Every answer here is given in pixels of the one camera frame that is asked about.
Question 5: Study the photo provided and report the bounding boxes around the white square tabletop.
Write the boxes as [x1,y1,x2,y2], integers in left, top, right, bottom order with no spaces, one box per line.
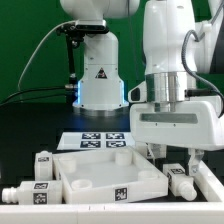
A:
[53,147,168,204]

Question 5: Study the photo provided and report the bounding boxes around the black cables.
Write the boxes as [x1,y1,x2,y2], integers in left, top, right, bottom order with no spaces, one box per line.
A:
[0,84,79,108]

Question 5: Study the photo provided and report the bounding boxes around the grey braided cable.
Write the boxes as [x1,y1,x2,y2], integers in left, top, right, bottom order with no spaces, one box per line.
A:
[181,6,224,118]

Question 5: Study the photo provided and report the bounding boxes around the white marker plate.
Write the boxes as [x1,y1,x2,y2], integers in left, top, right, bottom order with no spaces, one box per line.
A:
[57,132,135,150]

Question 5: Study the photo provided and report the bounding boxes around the white camera cable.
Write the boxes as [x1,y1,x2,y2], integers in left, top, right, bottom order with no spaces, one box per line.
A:
[17,20,76,92]

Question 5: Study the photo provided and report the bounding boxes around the black camera on stand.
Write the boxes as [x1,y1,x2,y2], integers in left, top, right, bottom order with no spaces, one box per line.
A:
[56,20,109,86]

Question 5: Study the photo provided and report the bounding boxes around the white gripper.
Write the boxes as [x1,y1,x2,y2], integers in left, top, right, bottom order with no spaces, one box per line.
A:
[128,81,224,176]

